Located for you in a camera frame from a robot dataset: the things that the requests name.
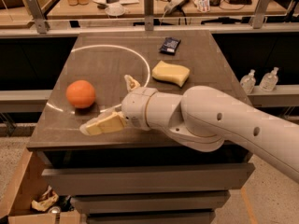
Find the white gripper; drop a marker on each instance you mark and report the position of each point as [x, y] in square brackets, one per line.
[135, 108]

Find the orange ball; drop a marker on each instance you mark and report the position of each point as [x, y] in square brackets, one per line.
[80, 94]

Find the yellow sponge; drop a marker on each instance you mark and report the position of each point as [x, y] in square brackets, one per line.
[172, 73]

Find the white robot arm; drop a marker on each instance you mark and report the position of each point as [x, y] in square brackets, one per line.
[203, 118]

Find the dark blue snack packet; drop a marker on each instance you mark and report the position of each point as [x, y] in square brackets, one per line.
[169, 45]

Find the grey drawer cabinet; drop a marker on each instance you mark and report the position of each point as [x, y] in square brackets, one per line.
[135, 176]

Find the white bowl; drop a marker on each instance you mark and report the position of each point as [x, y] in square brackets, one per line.
[115, 10]

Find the white power strip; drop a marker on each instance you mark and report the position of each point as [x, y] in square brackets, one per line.
[173, 5]

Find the cardboard box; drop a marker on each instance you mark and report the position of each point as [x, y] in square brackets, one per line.
[26, 185]

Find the crumpled paper bag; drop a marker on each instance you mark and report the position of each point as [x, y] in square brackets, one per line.
[45, 201]

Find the metal can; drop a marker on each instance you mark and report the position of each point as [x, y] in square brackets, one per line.
[55, 210]

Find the patterned paper cup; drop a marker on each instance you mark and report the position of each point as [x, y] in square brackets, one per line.
[202, 5]

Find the clear bottle left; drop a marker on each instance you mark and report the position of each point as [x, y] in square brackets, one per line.
[248, 81]

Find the clear bottle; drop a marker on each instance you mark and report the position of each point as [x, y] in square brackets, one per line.
[248, 81]
[269, 80]

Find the clear bottle right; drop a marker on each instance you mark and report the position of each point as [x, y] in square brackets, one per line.
[269, 80]

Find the metal bracket middle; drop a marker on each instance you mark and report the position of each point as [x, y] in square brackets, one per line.
[148, 15]

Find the metal bracket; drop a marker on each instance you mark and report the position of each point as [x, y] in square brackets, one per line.
[257, 19]
[41, 25]
[148, 15]

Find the metal bracket left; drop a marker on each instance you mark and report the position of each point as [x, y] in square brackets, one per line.
[41, 25]

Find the metal bracket right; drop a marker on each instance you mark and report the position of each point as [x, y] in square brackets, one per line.
[257, 19]

